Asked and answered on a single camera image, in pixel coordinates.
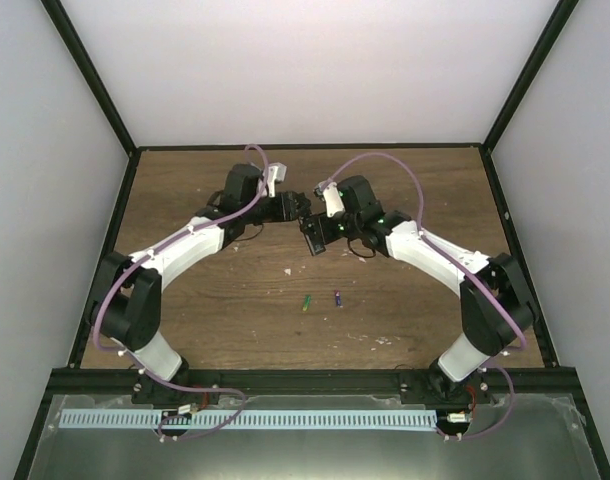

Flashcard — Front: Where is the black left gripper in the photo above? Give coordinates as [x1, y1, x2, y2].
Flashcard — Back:
[241, 191, 309, 225]

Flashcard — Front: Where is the black remote control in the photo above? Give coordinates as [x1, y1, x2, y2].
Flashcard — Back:
[299, 215, 326, 256]

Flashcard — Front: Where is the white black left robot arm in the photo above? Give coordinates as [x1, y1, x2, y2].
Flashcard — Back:
[85, 163, 311, 404]

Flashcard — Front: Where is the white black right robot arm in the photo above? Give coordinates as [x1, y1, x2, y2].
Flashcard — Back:
[301, 175, 537, 403]

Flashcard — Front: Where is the green AAA battery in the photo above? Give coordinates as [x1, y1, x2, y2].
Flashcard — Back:
[302, 295, 312, 312]

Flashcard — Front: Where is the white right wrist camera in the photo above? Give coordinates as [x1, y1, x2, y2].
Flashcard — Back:
[314, 179, 345, 218]

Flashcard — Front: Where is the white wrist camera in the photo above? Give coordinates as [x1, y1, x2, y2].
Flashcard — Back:
[264, 162, 287, 198]
[314, 179, 345, 218]

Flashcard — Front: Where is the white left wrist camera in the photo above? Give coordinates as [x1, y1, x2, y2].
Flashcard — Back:
[264, 162, 287, 198]

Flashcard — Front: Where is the black enclosure frame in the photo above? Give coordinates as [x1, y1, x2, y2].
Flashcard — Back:
[14, 1, 610, 479]

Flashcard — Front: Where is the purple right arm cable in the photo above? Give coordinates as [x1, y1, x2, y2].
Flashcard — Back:
[329, 152, 529, 441]

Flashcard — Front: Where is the light blue slotted cable duct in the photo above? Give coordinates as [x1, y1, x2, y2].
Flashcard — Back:
[58, 409, 437, 432]

